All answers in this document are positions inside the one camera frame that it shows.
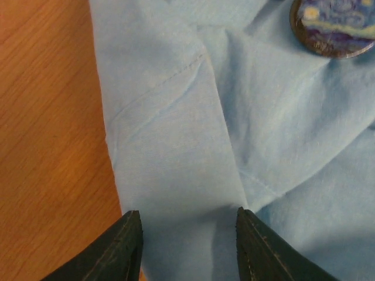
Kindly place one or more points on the starry night round brooch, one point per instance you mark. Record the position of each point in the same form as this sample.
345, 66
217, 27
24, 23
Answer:
334, 29

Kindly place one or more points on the light blue shirt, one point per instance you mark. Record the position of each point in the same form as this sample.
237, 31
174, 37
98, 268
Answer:
213, 105

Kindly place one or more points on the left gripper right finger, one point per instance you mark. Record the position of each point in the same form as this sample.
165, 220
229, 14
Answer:
263, 255

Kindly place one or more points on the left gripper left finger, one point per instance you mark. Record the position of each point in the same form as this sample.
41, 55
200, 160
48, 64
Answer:
115, 255

